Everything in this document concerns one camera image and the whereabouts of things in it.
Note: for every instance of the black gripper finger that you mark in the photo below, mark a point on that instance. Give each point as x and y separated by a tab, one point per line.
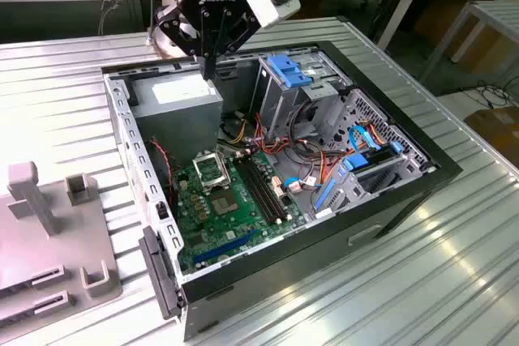
168	24
243	32

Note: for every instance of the CPU socket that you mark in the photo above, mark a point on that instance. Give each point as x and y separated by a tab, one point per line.
222	204

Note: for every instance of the silver drive bay cage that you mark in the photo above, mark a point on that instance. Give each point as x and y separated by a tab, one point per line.
280	107

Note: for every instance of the grey power supply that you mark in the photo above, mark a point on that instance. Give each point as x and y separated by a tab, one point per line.
178	127

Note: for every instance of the RAM slot black latches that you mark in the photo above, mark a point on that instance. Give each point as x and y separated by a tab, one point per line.
253	190
265	190

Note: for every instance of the RAM slot white latches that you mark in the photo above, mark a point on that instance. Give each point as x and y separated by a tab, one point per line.
259	190
271	190

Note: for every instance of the hard disk in blue carrier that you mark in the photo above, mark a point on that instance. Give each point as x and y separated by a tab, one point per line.
357	163

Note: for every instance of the silver disk bay cage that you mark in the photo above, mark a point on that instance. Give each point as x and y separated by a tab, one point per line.
346	194

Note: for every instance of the green motherboard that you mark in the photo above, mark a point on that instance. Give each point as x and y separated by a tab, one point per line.
227	226

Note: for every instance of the blue expansion slot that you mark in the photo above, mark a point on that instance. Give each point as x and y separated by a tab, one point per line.
227	245

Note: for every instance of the grey parts rack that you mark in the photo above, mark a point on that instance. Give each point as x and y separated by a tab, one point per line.
61	240

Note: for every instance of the black PC case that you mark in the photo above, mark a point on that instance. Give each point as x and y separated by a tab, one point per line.
284	273

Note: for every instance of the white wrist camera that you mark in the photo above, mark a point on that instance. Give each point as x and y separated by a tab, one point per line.
267	5

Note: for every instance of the blue drive bracket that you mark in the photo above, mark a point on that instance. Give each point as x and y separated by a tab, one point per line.
281	64
296	78

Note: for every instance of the blue plastic rail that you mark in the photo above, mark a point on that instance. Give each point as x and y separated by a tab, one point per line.
324	196

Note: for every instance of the grey metal frame table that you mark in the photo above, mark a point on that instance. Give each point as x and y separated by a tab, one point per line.
498	9

